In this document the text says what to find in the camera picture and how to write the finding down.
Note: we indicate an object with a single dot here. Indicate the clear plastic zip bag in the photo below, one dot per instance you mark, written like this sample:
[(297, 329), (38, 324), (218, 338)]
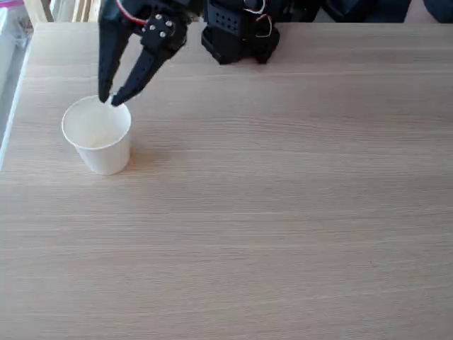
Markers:
[(10, 21)]

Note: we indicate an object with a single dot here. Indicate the dark blue fabric object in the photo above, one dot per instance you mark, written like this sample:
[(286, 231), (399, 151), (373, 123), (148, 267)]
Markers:
[(371, 10)]

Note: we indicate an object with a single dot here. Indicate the white paper cup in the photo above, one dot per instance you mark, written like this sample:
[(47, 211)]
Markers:
[(97, 134)]

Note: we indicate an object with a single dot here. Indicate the light wooden frame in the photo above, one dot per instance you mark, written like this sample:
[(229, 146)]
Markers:
[(67, 10)]

